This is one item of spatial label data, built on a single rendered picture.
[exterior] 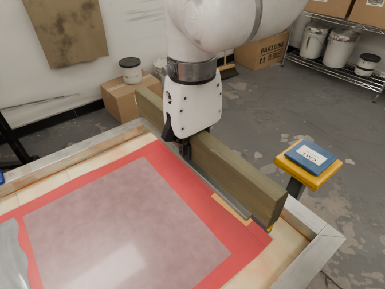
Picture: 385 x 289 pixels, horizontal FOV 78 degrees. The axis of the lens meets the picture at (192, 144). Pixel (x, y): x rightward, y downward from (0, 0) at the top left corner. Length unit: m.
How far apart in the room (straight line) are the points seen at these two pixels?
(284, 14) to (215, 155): 0.22
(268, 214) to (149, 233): 0.26
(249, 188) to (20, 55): 2.21
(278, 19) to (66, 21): 2.14
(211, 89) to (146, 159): 0.33
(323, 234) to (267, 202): 0.21
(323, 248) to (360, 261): 1.28
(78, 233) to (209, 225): 0.27
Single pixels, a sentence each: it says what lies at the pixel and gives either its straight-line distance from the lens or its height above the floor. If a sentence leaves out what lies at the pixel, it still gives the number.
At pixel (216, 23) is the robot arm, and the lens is 0.25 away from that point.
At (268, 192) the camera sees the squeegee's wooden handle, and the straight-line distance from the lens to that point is 0.35.
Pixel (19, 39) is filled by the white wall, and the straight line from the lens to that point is 2.37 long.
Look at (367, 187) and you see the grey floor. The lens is 2.22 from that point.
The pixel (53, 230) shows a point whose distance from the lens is 0.60.
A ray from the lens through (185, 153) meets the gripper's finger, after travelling 0.46.
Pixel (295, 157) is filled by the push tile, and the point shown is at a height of 0.97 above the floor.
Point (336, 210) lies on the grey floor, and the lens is 1.95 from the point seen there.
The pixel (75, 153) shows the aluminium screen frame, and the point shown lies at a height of 0.99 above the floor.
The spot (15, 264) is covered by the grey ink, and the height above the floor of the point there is 0.96.
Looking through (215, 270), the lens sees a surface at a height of 0.96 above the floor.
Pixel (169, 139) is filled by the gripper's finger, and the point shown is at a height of 1.15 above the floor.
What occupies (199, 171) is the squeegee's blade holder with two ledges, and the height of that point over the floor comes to 1.08.
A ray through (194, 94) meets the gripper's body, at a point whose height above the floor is 1.23.
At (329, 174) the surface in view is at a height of 0.95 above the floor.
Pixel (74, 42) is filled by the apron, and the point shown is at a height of 0.71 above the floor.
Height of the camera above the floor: 1.42
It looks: 42 degrees down
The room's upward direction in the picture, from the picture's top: straight up
